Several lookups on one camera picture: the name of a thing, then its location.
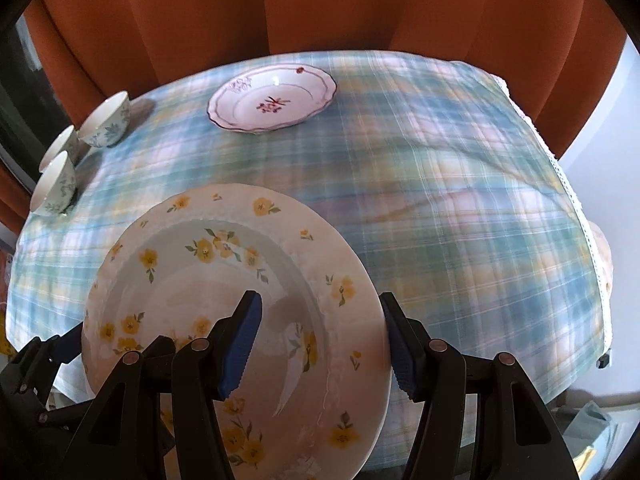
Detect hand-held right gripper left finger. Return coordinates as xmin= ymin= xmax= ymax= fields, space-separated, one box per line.
xmin=65 ymin=290 xmax=263 ymax=480

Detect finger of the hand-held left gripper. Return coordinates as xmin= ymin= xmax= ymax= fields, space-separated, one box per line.
xmin=10 ymin=324 xmax=84 ymax=386
xmin=35 ymin=396 xmax=96 ymax=430

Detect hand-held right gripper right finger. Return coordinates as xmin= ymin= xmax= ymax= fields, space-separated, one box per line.
xmin=379 ymin=291 xmax=571 ymax=480

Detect yellow flower plate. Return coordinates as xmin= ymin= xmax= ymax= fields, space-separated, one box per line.
xmin=81 ymin=184 xmax=392 ymax=480

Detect plaid tablecloth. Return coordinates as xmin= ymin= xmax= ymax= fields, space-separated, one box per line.
xmin=5 ymin=50 xmax=615 ymax=471

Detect white bowl with green leaves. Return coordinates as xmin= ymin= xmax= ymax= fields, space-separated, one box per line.
xmin=77 ymin=91 xmax=132 ymax=148
xmin=30 ymin=151 xmax=77 ymax=217
xmin=39 ymin=126 xmax=80 ymax=172

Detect pale blue bag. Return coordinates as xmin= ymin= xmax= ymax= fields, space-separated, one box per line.
xmin=550 ymin=390 xmax=632 ymax=480

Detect beige round object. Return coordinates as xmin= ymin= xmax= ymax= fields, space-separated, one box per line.
xmin=582 ymin=220 xmax=615 ymax=301

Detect pink flower plate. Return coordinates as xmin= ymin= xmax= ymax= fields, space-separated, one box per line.
xmin=207 ymin=64 xmax=337 ymax=135

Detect window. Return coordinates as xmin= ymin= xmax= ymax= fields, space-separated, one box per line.
xmin=0 ymin=10 xmax=76 ymax=173

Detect orange curtain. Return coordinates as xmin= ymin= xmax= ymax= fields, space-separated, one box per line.
xmin=0 ymin=0 xmax=627 ymax=233

